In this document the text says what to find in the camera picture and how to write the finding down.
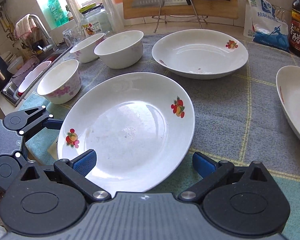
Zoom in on white bowl pink flowers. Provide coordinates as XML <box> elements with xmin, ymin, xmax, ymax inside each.
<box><xmin>37</xmin><ymin>59</ymin><xmax>81</xmax><ymax>105</ymax></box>

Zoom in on white plate with fruit print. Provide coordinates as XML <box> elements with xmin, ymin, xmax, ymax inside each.
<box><xmin>57</xmin><ymin>72</ymin><xmax>195</xmax><ymax>194</ymax></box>

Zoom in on plain white bowl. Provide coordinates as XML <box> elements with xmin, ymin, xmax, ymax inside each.
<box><xmin>94</xmin><ymin>30</ymin><xmax>144</xmax><ymax>69</ymax></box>

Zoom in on steel kitchen sink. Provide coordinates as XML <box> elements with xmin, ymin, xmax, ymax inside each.
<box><xmin>1</xmin><ymin>46</ymin><xmax>71</xmax><ymax>106</ymax></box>

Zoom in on steel kitchen faucet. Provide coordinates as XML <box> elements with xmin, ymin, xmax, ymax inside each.
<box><xmin>28</xmin><ymin>13</ymin><xmax>56</xmax><ymax>53</ymax></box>

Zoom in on purple dish cloth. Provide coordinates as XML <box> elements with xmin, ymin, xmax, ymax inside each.
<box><xmin>11</xmin><ymin>56</ymin><xmax>40</xmax><ymax>87</ymax></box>

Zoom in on white bowl pink rim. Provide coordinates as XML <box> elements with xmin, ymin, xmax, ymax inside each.
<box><xmin>70</xmin><ymin>33</ymin><xmax>105</xmax><ymax>63</ymax></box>

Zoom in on clear drinking glass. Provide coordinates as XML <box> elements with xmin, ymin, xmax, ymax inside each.
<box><xmin>62</xmin><ymin>25</ymin><xmax>86</xmax><ymax>47</ymax></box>

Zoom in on pink white cloth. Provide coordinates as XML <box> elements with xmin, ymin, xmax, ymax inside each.
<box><xmin>14</xmin><ymin>14</ymin><xmax>37</xmax><ymax>39</ymax></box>

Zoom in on green dish soap bottle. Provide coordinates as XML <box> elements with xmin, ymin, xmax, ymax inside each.
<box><xmin>47</xmin><ymin>0</ymin><xmax>68</xmax><ymax>27</ymax></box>

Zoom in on glass jar with label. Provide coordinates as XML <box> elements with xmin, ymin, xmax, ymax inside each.
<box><xmin>81</xmin><ymin>8</ymin><xmax>113</xmax><ymax>37</ymax></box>

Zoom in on plastic wrap roll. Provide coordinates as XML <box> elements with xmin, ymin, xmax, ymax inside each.
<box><xmin>66</xmin><ymin>0</ymin><xmax>82</xmax><ymax>24</ymax></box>
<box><xmin>102</xmin><ymin>0</ymin><xmax>124</xmax><ymax>33</ymax></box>

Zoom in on white plate far centre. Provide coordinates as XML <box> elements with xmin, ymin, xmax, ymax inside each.
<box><xmin>152</xmin><ymin>29</ymin><xmax>249</xmax><ymax>80</ymax></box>

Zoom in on white plate right edge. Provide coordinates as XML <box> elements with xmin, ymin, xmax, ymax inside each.
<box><xmin>276</xmin><ymin>66</ymin><xmax>300</xmax><ymax>140</ymax></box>

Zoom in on white blue salt bag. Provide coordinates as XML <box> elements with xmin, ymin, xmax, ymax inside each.
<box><xmin>243</xmin><ymin>0</ymin><xmax>289</xmax><ymax>51</ymax></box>

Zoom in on steel wire board rack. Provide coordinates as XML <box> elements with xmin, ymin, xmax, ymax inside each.
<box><xmin>152</xmin><ymin>0</ymin><xmax>209</xmax><ymax>33</ymax></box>

